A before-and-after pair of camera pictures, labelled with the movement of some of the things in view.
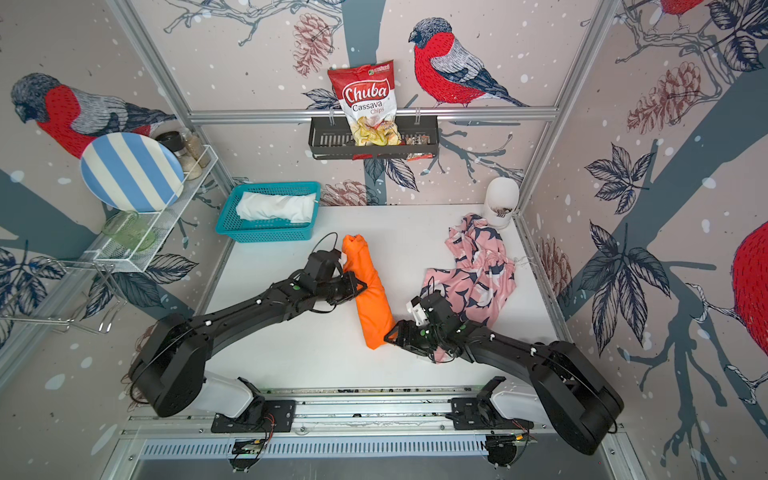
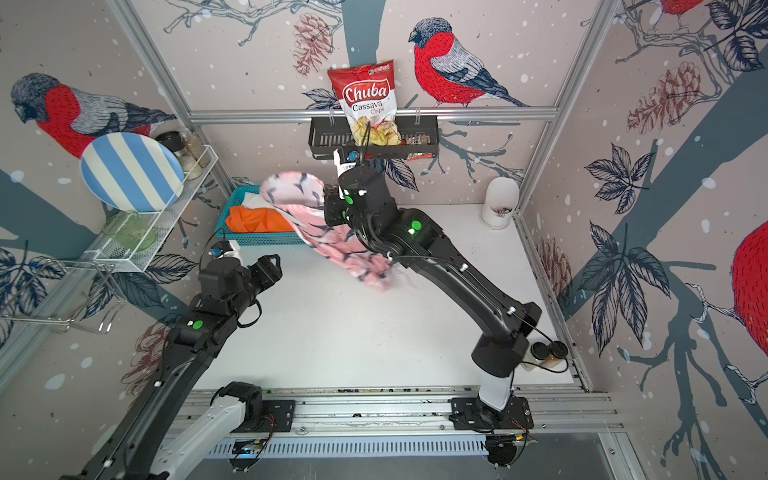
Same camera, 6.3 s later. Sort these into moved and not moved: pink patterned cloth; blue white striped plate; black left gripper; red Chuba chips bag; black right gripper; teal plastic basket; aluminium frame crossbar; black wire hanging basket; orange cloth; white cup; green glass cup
Moved: black left gripper; pink patterned cloth; orange cloth; black right gripper
Not moved: red Chuba chips bag; black wire hanging basket; blue white striped plate; green glass cup; white cup; teal plastic basket; aluminium frame crossbar
